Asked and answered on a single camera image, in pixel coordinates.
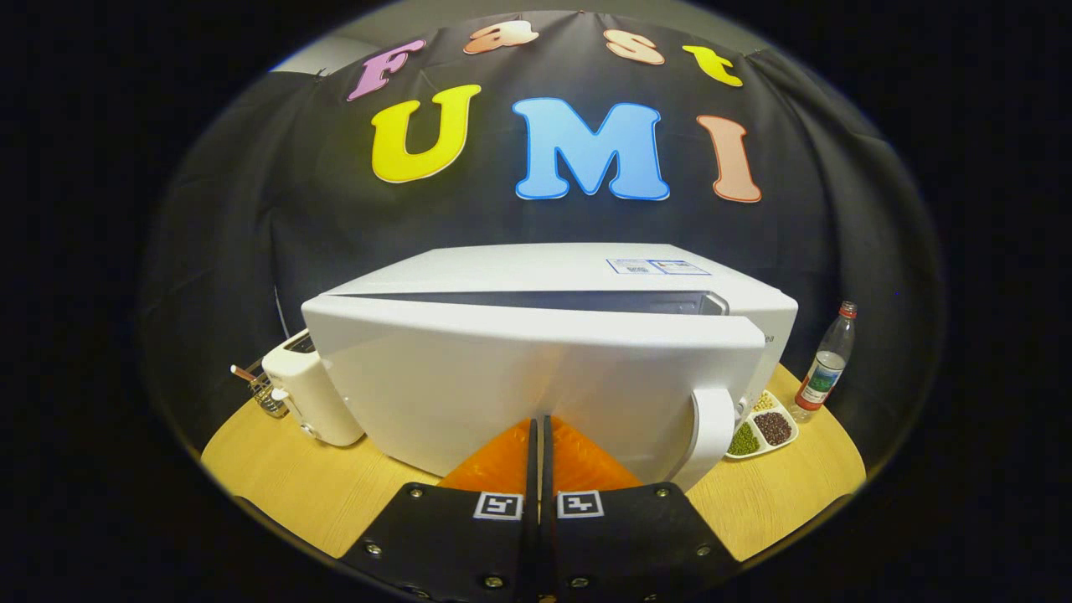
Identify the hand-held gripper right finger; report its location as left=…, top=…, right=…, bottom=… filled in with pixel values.
left=540, top=415, right=742, bottom=603

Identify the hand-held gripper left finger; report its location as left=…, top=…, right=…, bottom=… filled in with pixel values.
left=339, top=416, right=539, bottom=603

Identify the white toaster oven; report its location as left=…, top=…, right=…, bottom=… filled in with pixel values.
left=300, top=243, right=799, bottom=493

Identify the white pop-up toaster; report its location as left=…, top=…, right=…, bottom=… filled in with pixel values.
left=261, top=328, right=365, bottom=448

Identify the divided dish of beans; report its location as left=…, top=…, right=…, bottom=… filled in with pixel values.
left=724, top=390, right=799, bottom=460

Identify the clear bottle with red cap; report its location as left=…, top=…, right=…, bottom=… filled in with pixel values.
left=790, top=301, right=858, bottom=422

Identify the black backdrop cloth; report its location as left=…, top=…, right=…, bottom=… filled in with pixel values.
left=142, top=10, right=943, bottom=470

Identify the metal wire basket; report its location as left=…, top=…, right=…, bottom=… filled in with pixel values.
left=230, top=362, right=290, bottom=419

